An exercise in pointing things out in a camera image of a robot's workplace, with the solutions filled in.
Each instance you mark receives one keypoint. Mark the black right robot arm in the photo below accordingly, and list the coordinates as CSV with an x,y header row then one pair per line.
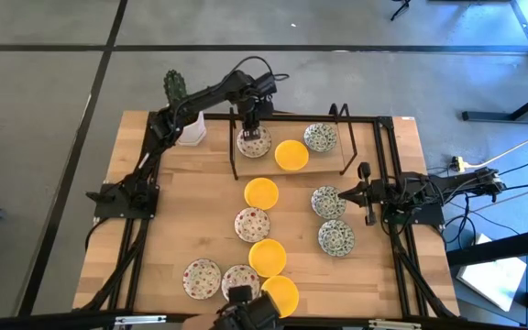
x,y
452,183

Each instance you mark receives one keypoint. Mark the red floral bowl green outside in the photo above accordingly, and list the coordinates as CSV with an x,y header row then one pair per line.
x,y
252,224
238,277
259,149
201,279

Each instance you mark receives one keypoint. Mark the yellow power strip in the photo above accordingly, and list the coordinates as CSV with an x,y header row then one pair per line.
x,y
460,163

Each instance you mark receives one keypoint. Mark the white flat box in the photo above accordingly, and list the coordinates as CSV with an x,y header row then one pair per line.
x,y
493,279

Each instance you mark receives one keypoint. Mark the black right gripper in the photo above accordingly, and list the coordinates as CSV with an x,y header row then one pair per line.
x,y
376,192

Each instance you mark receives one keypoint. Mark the white hexagonal plant pot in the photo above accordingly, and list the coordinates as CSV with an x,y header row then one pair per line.
x,y
195,133

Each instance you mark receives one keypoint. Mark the blue floral bowl teal outside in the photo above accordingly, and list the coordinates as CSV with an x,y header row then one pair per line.
x,y
326,207
336,238
320,137

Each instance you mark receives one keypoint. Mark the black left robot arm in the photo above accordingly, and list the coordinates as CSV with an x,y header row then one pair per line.
x,y
200,98

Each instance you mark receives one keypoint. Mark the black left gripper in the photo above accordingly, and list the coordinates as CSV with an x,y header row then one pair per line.
x,y
251,114

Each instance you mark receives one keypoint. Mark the yellow plastic mini bowl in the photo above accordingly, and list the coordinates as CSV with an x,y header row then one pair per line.
x,y
261,193
287,293
291,156
267,258

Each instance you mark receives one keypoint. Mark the black aluminium table frame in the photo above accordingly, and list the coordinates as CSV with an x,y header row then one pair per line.
x,y
300,117

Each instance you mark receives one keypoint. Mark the green cactus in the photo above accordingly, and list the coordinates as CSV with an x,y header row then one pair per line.
x,y
174,87

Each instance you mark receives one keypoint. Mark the black desk leg frame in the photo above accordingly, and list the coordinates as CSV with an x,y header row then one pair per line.
x,y
507,117

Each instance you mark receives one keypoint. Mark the black stand leg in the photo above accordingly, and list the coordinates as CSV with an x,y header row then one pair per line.
x,y
401,7

